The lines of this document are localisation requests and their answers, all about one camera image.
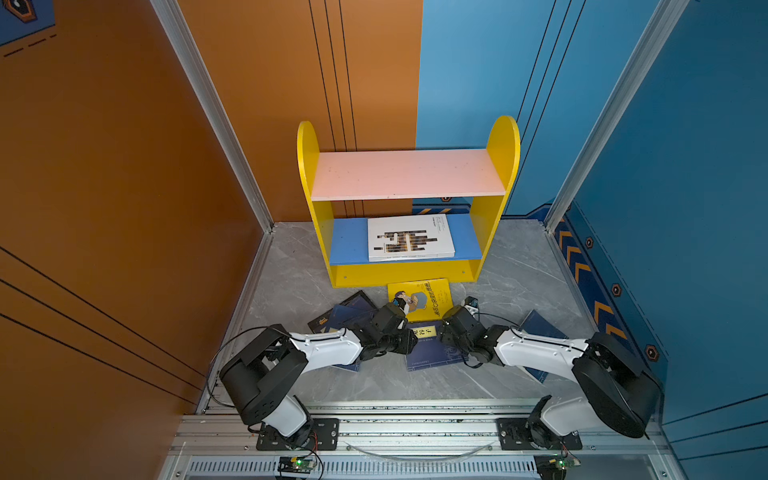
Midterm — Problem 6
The dark blue book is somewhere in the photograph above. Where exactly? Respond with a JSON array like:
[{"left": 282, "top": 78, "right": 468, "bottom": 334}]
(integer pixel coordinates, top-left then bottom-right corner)
[
  {"left": 308, "top": 302, "right": 378, "bottom": 373},
  {"left": 519, "top": 310, "right": 568, "bottom": 384},
  {"left": 406, "top": 321, "right": 465, "bottom": 372}
]

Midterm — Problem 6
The white book with brown bars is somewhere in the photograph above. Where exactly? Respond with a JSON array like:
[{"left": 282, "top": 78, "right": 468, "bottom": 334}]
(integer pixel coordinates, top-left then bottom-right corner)
[{"left": 367, "top": 214, "right": 456, "bottom": 262}]

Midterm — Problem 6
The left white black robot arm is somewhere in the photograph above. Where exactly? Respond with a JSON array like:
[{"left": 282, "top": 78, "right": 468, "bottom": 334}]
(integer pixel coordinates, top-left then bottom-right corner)
[{"left": 219, "top": 303, "right": 418, "bottom": 447}]

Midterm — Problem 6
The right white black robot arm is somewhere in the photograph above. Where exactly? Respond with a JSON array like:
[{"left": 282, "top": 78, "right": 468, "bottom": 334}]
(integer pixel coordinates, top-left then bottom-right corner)
[{"left": 438, "top": 305, "right": 663, "bottom": 448}]

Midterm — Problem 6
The dark book left underneath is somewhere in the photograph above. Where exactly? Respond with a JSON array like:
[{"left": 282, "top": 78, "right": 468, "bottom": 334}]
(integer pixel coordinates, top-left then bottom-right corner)
[{"left": 308, "top": 290, "right": 379, "bottom": 334}]

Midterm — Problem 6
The yellow book with cartoon man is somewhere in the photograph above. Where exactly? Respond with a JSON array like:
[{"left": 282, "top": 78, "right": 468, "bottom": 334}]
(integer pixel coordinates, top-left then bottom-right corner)
[{"left": 387, "top": 278, "right": 454, "bottom": 323}]

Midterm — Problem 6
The yellow shelf with pink and blue boards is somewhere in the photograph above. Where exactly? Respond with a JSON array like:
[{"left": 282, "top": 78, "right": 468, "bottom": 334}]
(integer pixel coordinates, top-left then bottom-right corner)
[{"left": 297, "top": 116, "right": 521, "bottom": 288}]

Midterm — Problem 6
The left green circuit board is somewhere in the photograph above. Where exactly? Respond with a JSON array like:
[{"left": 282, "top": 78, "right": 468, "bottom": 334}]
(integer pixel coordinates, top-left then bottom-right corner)
[{"left": 276, "top": 456, "right": 319, "bottom": 479}]

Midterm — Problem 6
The green circuit board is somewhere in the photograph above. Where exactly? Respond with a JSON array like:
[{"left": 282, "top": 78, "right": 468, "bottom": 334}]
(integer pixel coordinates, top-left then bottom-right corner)
[
  {"left": 276, "top": 456, "right": 319, "bottom": 479},
  {"left": 534, "top": 455, "right": 581, "bottom": 480}
]

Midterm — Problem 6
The right green circuit board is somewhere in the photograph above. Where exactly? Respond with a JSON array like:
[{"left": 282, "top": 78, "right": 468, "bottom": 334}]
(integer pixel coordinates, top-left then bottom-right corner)
[{"left": 534, "top": 455, "right": 581, "bottom": 480}]

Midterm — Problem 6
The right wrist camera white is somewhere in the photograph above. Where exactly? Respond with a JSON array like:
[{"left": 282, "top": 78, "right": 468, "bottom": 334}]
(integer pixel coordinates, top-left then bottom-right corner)
[{"left": 462, "top": 296, "right": 480, "bottom": 317}]

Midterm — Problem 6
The aluminium rail frame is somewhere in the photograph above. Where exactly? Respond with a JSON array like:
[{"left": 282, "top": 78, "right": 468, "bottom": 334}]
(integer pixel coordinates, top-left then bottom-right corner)
[{"left": 160, "top": 398, "right": 684, "bottom": 479}]

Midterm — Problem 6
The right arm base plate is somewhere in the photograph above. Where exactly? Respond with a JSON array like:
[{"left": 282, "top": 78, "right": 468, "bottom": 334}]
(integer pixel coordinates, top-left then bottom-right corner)
[{"left": 495, "top": 418, "right": 583, "bottom": 451}]

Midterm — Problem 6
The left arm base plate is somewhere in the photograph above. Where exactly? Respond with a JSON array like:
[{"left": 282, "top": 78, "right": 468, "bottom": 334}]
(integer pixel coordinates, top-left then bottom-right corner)
[{"left": 256, "top": 417, "right": 340, "bottom": 451}]

